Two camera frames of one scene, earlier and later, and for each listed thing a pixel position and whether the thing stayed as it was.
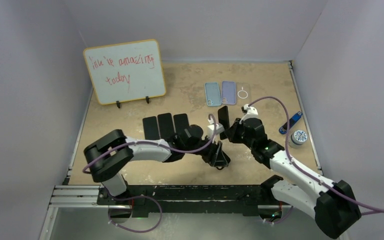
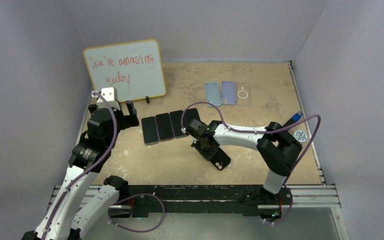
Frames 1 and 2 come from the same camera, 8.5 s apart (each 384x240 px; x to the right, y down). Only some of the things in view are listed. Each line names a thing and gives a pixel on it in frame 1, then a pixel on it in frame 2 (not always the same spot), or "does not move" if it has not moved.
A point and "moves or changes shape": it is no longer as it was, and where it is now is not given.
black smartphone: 151,129 does not move
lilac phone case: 228,92 does not move
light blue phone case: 213,96 does not move
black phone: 223,118 to 190,115
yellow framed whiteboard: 126,72 does not move
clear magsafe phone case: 243,94 does not move
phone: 181,123 moves or changes shape
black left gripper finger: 222,159 to 133,113
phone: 166,125 does not move
